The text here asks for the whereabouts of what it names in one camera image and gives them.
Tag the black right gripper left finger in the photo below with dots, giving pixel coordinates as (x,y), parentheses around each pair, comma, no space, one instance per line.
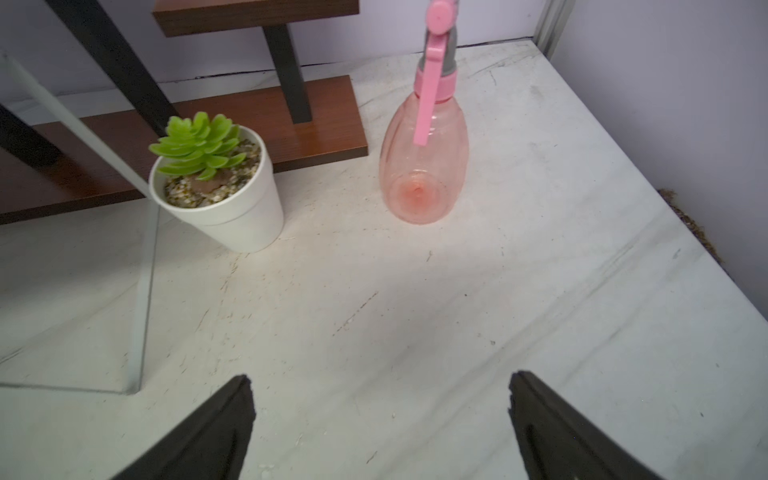
(211,443)

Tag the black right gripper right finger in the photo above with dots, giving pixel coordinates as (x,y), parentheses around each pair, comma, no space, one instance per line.
(557,442)

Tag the white two-tier shelf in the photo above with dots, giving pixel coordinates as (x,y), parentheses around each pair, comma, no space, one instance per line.
(58,167)

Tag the small potted green succulent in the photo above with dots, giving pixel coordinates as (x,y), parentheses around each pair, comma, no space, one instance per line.
(217,176)

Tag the pink spray bottle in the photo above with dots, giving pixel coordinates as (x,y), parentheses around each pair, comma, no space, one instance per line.
(425,152)

